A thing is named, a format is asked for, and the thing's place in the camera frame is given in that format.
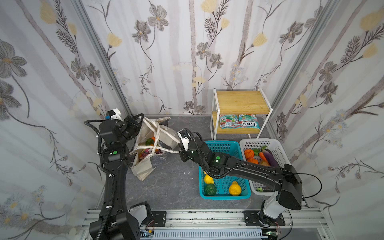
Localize cream canvas tote bag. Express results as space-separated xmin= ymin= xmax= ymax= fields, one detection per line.
xmin=130 ymin=117 xmax=181 ymax=181

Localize orange snack bag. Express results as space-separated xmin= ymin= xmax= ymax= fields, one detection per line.
xmin=139 ymin=149 xmax=163 ymax=161

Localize green snack bag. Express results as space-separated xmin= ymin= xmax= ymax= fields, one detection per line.
xmin=145 ymin=138 xmax=155 ymax=146

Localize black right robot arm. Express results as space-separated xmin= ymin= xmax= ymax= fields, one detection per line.
xmin=178 ymin=129 xmax=303 ymax=225

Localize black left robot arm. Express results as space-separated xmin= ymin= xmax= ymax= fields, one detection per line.
xmin=84 ymin=114 xmax=144 ymax=240

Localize red green candy bag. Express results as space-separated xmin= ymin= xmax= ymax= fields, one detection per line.
xmin=219 ymin=115 xmax=241 ymax=129

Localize Fox's candy bag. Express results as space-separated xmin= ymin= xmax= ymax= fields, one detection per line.
xmin=239 ymin=115 xmax=260 ymax=129

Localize teal plastic basket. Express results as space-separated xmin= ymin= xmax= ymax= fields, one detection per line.
xmin=199 ymin=141 xmax=251 ymax=201

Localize green avocado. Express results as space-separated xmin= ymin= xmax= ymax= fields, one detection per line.
xmin=204 ymin=184 xmax=217 ymax=197

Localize white wooden shelf rack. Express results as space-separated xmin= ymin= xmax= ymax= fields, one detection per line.
xmin=210 ymin=89 xmax=273 ymax=140

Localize orange persimmon upper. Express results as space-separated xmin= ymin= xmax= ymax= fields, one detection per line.
xmin=244 ymin=149 xmax=255 ymax=160

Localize orange persimmon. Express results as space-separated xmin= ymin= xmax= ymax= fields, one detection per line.
xmin=247 ymin=158 xmax=259 ymax=165
xmin=244 ymin=149 xmax=255 ymax=160

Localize large yellow citrus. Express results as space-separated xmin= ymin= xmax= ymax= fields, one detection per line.
xmin=229 ymin=181 xmax=242 ymax=196

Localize orange persimmon lower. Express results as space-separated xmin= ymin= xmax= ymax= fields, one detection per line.
xmin=247 ymin=158 xmax=259 ymax=165

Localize white plastic basket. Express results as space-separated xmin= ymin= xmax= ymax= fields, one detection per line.
xmin=240 ymin=138 xmax=291 ymax=197

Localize purple eggplant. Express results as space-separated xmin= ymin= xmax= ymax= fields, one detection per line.
xmin=262 ymin=149 xmax=280 ymax=167

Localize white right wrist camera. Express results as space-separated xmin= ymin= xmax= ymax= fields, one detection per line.
xmin=178 ymin=130 xmax=190 ymax=151

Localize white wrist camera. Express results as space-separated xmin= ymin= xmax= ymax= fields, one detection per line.
xmin=178 ymin=130 xmax=190 ymax=151
xmin=105 ymin=109 xmax=123 ymax=121

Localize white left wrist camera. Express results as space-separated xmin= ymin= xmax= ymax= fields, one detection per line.
xmin=105 ymin=109 xmax=123 ymax=121

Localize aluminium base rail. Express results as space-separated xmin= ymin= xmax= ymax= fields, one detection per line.
xmin=79 ymin=208 xmax=331 ymax=240

